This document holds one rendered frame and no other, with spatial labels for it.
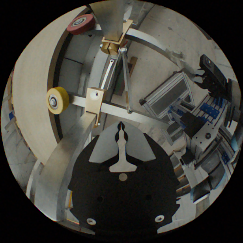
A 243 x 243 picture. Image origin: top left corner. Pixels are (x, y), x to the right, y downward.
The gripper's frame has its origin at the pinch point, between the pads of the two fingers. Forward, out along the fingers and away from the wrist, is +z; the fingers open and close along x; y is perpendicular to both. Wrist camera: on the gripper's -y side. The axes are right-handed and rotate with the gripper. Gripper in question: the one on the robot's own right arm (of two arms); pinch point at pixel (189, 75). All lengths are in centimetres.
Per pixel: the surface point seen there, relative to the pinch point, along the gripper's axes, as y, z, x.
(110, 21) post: -30.2, -12.7, -5.8
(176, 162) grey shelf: 240, 55, -165
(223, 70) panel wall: 227, 48, 205
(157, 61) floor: 16, 83, 38
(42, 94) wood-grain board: -49, -8, -24
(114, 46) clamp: -29.4, -4.1, -7.2
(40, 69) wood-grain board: -52, -8, -15
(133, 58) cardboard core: -20, 75, 21
